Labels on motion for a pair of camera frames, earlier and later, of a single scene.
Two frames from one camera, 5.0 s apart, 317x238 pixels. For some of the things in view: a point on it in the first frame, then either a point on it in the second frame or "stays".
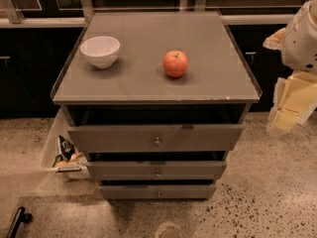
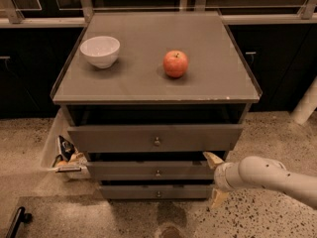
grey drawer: [156, 170] stays
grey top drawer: [154, 138] stays
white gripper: [302, 45] -> [220, 178]
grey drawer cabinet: [156, 101] stays
